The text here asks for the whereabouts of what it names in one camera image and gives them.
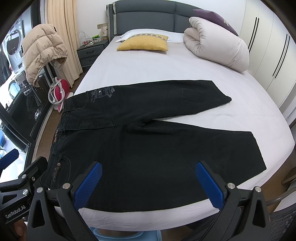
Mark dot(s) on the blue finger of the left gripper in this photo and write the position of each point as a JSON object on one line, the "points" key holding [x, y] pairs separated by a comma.
{"points": [[9, 158]]}

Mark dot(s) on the dark grey headboard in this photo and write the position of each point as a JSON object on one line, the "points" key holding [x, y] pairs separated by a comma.
{"points": [[123, 16]]}

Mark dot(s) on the black denim pants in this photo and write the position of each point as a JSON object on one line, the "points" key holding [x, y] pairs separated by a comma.
{"points": [[147, 162]]}

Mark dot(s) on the yellow cushion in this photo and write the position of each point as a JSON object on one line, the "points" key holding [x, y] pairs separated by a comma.
{"points": [[144, 42]]}

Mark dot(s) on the rolled white duvet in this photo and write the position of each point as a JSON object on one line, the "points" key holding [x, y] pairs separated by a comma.
{"points": [[212, 42]]}

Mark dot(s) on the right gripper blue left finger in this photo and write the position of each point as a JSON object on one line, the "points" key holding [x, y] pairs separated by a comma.
{"points": [[74, 196]]}

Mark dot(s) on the purple cushion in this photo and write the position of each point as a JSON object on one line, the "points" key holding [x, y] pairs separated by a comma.
{"points": [[214, 18]]}

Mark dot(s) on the dark grey nightstand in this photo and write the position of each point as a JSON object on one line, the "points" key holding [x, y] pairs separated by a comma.
{"points": [[88, 54]]}

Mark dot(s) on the beige curtain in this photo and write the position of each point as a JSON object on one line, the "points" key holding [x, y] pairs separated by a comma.
{"points": [[63, 15]]}

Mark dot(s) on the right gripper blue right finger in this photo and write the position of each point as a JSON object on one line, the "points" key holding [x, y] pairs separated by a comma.
{"points": [[216, 191]]}

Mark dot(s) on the white pillow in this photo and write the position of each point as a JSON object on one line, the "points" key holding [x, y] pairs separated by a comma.
{"points": [[172, 36]]}

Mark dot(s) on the beige puffer jacket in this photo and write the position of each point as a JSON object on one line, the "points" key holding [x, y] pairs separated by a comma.
{"points": [[42, 46]]}

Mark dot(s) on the white wire basket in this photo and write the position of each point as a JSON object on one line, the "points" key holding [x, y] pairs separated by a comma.
{"points": [[84, 39]]}

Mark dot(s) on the white bed mattress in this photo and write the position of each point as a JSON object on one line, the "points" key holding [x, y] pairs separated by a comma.
{"points": [[250, 110]]}

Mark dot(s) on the white wardrobe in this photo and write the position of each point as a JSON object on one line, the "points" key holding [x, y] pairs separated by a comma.
{"points": [[271, 51]]}

